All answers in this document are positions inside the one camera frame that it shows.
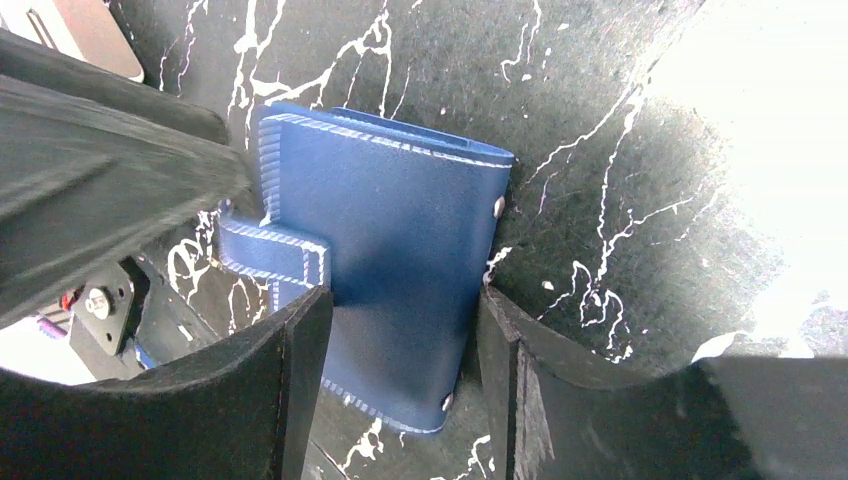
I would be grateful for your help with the navy blue card holder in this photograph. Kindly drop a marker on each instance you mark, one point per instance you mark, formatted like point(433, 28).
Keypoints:
point(398, 221)

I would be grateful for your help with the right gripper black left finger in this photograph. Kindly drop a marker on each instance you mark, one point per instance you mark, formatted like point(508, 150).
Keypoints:
point(241, 408)

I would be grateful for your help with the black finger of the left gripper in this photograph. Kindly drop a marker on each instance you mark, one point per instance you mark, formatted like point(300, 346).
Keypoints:
point(83, 185)
point(27, 61)

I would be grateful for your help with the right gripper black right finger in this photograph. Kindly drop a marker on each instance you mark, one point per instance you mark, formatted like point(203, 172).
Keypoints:
point(558, 411)

